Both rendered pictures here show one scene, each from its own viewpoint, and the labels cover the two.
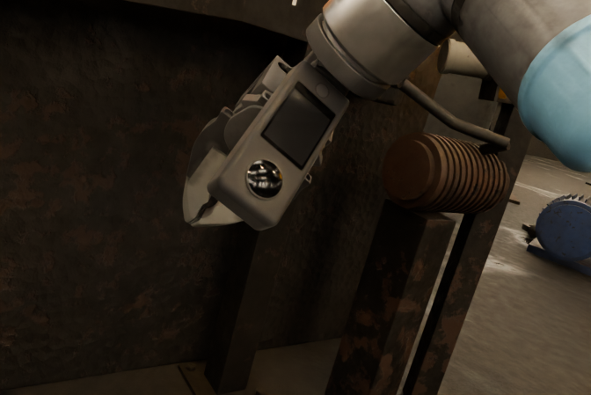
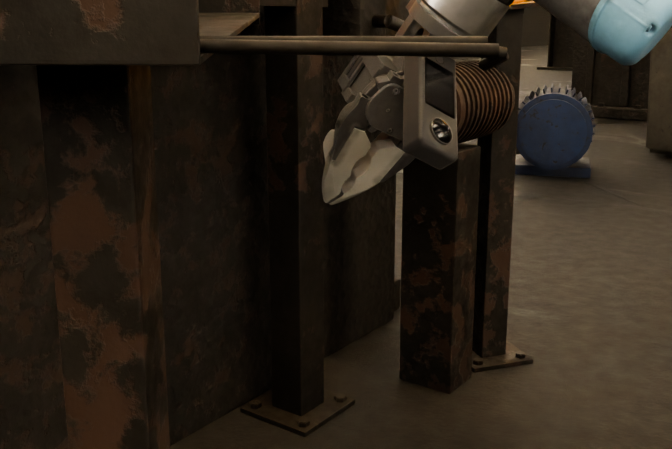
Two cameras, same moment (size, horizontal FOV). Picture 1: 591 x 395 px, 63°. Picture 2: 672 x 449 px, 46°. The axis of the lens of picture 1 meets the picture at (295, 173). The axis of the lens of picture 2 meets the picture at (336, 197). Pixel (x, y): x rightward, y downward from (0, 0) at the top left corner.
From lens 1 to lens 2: 0.44 m
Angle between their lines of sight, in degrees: 16
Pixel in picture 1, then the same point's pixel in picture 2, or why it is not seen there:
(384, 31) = (482, 7)
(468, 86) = not seen: outside the picture
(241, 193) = (434, 144)
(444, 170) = (462, 97)
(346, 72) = not seen: hidden behind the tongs
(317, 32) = (428, 18)
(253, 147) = (426, 112)
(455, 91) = not seen: outside the picture
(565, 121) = (620, 41)
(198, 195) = (342, 173)
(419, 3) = not seen: outside the picture
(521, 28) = not seen: outside the picture
